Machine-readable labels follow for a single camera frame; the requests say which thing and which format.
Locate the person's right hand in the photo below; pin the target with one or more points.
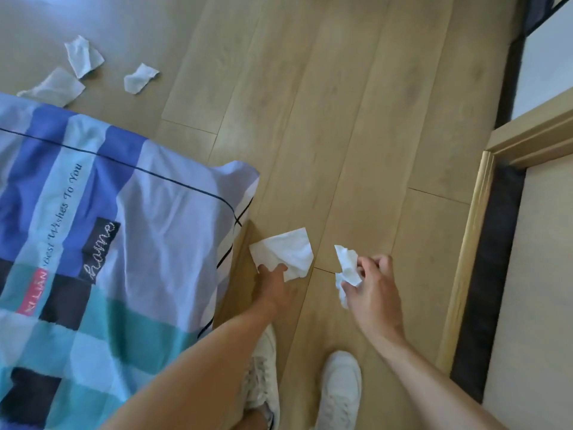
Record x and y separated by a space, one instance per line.
378 300

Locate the person's left hand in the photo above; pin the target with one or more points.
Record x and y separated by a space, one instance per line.
275 293

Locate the person's right thumb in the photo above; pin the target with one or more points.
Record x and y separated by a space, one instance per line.
350 291

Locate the person's left fingers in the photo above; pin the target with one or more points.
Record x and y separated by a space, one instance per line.
280 272

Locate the large white tissue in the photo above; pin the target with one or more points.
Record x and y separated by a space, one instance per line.
286 250

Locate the narrow white tissue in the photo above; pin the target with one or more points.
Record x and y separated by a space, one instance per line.
348 268

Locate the person's right forearm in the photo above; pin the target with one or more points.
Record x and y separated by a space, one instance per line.
425 385

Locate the person's left forearm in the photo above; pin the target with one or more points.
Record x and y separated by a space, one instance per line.
201 367

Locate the person's right white sneaker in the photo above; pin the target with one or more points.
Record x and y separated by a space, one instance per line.
340 394

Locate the person's white sneaker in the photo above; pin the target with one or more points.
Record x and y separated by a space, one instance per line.
340 394
264 376

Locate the person's left white sneaker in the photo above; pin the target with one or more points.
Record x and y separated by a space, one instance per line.
264 376

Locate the dark door threshold strip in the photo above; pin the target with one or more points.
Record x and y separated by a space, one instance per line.
490 282

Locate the blue checkered bed cover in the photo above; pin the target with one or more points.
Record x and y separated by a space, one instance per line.
85 246

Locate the light wooden door frame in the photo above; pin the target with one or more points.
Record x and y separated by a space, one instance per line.
465 264

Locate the black metal frame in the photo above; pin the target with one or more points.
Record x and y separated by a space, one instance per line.
510 76

